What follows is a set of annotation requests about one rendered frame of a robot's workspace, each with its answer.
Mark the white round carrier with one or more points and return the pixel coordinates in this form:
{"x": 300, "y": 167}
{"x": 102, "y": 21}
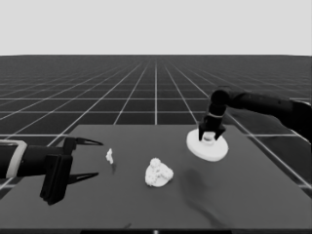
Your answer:
{"x": 159, "y": 185}

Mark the large thick white disc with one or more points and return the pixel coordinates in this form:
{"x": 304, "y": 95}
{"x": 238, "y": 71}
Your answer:
{"x": 211, "y": 152}

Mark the small white T-shaped piece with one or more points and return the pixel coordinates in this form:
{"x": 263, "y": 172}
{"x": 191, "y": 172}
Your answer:
{"x": 109, "y": 156}

